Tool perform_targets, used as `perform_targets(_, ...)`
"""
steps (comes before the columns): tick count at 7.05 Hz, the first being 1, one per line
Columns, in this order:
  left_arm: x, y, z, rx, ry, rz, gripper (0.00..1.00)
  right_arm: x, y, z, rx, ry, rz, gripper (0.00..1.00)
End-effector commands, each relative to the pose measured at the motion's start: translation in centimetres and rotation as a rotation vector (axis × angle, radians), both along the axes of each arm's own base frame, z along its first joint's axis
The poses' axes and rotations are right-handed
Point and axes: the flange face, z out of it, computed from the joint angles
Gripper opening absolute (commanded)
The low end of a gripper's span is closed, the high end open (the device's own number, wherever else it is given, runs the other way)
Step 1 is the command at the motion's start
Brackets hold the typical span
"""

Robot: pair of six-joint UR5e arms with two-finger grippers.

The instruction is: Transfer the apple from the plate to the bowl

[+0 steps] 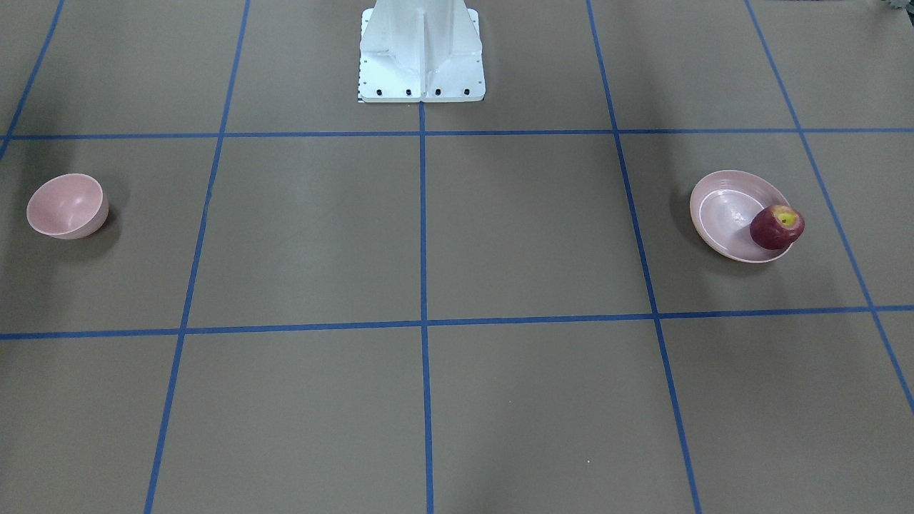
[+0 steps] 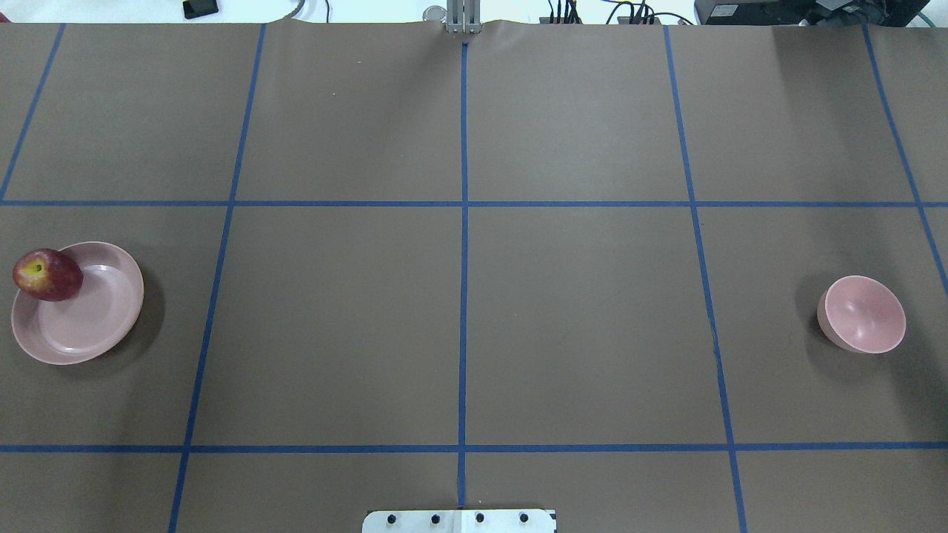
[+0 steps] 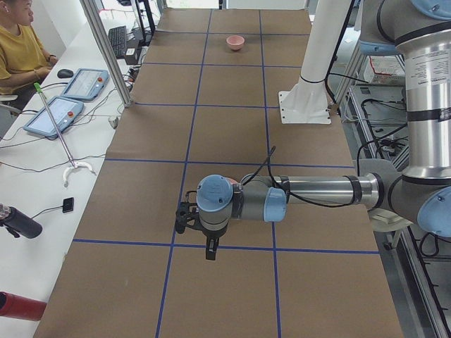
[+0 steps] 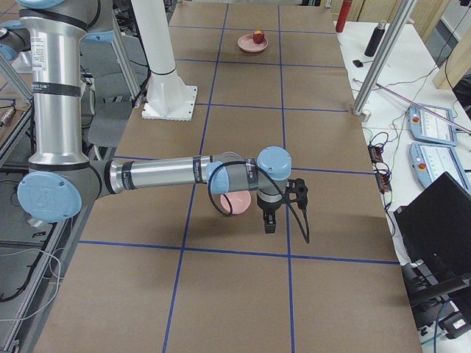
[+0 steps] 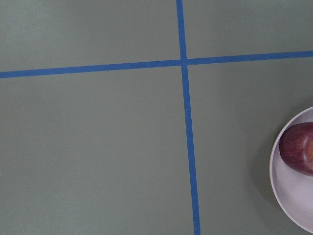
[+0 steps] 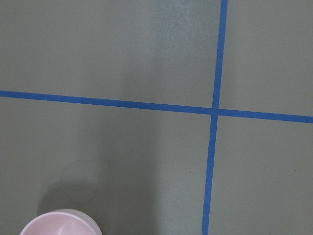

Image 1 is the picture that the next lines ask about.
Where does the white camera mast base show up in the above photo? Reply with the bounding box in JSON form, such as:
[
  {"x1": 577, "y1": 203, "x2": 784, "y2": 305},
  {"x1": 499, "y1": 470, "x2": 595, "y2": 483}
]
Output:
[{"x1": 357, "y1": 1, "x2": 486, "y2": 104}]

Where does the pink plate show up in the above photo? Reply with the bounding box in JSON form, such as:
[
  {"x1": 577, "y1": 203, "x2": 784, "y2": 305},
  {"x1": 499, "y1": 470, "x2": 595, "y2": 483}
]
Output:
[{"x1": 689, "y1": 169, "x2": 793, "y2": 264}]

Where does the pink bowl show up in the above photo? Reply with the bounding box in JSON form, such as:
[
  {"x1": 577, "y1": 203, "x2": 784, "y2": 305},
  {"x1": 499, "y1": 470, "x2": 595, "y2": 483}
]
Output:
[{"x1": 26, "y1": 173, "x2": 110, "y2": 240}]

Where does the red apple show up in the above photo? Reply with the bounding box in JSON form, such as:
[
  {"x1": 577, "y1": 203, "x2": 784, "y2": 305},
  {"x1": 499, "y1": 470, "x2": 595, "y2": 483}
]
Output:
[{"x1": 750, "y1": 204, "x2": 805, "y2": 251}]

